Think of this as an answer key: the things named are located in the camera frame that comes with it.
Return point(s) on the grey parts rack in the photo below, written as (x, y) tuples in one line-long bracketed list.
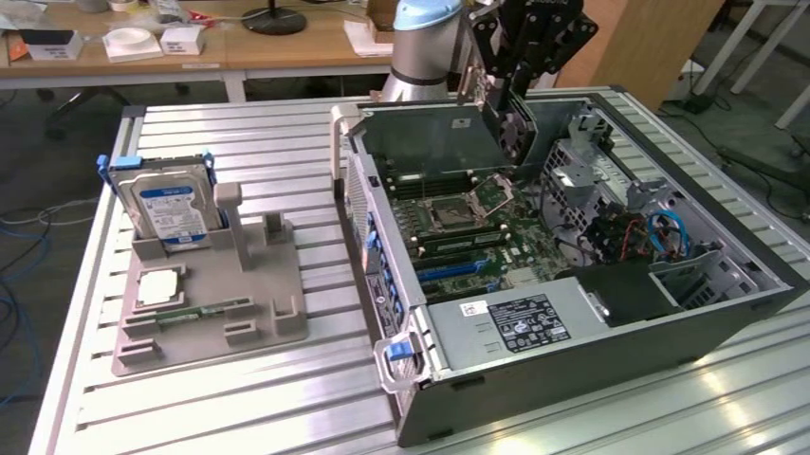
[(209, 351)]

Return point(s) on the CPU socket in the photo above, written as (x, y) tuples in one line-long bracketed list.
[(453, 212)]

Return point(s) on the green motherboard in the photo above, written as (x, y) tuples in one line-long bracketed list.
[(525, 237)]

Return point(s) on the black and white box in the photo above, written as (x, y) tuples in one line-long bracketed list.
[(51, 45)]

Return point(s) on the metal socket cover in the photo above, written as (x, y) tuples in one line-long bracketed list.
[(494, 192)]

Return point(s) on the grey power supply unit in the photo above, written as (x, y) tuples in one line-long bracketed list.
[(456, 341)]

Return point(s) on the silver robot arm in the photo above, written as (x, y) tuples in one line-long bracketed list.
[(425, 52)]

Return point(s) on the black round lamp base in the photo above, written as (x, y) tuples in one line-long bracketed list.
[(274, 21)]

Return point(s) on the grey open disk bay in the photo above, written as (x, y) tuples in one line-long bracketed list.
[(709, 279)]

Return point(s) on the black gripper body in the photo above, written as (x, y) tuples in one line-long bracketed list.
[(541, 12)]

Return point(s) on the brown cardboard box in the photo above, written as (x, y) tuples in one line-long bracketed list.
[(382, 14)]

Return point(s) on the white labelled box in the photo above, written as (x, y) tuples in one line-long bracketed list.
[(182, 40)]

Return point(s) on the silver CPU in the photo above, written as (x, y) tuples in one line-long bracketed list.
[(157, 289)]

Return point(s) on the perforated metal disk bay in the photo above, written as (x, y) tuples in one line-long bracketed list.
[(582, 189)]

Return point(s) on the grey cup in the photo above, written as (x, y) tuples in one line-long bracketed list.
[(91, 5)]

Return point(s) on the open black PC case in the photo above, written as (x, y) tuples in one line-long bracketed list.
[(570, 365)]

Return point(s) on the wooden cabinet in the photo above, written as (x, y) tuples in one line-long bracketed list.
[(645, 47)]

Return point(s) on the wooden desk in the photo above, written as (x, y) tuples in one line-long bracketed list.
[(285, 52)]

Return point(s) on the RAM stick with white label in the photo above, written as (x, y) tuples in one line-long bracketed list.
[(462, 241)]

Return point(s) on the white table frame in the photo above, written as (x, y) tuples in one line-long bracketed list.
[(767, 42)]

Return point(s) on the blue expansion slot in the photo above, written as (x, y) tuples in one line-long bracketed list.
[(446, 271)]

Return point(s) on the white paper stack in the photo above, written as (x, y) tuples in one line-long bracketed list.
[(368, 40)]

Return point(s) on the bare green RAM stick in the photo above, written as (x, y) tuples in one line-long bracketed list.
[(190, 314)]

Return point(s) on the graphics card with metal bracket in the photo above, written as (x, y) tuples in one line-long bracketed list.
[(513, 137)]

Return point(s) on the hard disk with blue caddy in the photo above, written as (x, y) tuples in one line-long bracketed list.
[(165, 208)]

